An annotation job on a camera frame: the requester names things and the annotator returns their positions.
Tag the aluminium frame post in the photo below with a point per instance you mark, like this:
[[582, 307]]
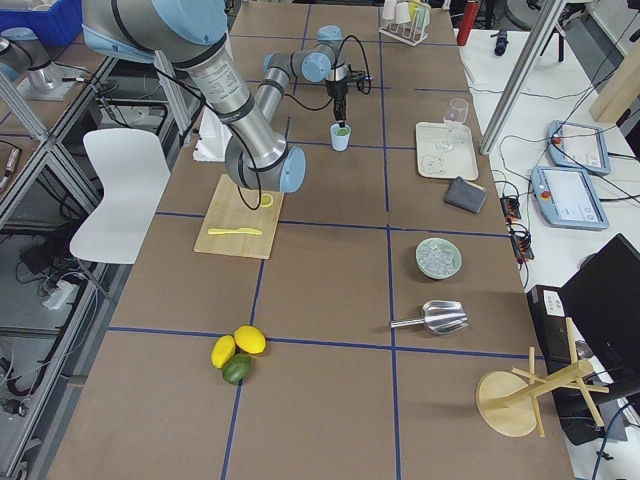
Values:
[[540, 32]]

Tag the near blue teach pendant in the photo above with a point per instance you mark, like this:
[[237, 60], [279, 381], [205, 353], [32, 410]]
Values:
[[567, 198]]

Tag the white plastic chair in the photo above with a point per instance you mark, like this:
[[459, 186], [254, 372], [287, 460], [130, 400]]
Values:
[[132, 168]]

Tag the cream bear serving tray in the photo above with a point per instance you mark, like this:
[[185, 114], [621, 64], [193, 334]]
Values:
[[434, 162]]

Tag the black folded umbrella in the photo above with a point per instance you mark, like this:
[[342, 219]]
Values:
[[501, 42]]

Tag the wooden cup tree stand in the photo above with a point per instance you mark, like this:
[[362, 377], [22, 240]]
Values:
[[508, 401]]

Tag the bamboo cutting board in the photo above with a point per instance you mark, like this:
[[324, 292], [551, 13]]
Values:
[[232, 207]]

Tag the light blue plastic cup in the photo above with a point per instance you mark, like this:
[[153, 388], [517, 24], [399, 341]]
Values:
[[339, 143]]

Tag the grey folded cloth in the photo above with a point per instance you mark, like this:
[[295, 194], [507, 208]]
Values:
[[465, 195]]

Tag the green bowl of ice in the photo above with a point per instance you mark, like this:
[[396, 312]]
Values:
[[438, 258]]

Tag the yellow plastic cup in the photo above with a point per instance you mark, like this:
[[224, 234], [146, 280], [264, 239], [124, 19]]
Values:
[[414, 7]]

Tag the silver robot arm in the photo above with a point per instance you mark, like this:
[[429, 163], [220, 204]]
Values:
[[193, 37]]

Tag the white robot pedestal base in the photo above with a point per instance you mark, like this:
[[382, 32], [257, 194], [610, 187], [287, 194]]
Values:
[[213, 139]]

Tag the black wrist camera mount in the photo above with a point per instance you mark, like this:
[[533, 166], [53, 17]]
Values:
[[360, 79]]

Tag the yellow whole lemon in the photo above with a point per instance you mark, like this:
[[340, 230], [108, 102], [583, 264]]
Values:
[[223, 350], [250, 339]]

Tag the red bottle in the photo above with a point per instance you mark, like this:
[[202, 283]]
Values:
[[468, 20]]

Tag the far blue teach pendant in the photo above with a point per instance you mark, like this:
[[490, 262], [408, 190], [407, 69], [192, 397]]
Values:
[[577, 145]]

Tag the yellow plastic knife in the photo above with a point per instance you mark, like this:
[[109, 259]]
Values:
[[239, 231]]

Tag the mint plastic cup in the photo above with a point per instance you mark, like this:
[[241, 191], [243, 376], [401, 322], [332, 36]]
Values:
[[423, 17]]

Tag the green lime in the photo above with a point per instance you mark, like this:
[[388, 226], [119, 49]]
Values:
[[237, 368]]

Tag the black computer monitor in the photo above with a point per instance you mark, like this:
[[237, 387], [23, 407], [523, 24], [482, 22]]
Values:
[[602, 298]]

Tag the metal ice scoop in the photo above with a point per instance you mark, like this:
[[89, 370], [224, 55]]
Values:
[[440, 317]]

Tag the white wire cup rack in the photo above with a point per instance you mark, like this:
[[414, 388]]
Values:
[[406, 33]]

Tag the blue teach pendant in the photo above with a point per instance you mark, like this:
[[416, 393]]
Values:
[[567, 198], [577, 145]]

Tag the clear wine glass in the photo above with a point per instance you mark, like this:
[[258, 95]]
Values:
[[453, 118]]

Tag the pale green plastic cup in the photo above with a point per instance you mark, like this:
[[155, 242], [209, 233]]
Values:
[[402, 13]]

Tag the pink plastic cup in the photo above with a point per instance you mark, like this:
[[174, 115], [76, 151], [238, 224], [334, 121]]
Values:
[[389, 11]]

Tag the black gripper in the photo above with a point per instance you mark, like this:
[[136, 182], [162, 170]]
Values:
[[337, 90]]

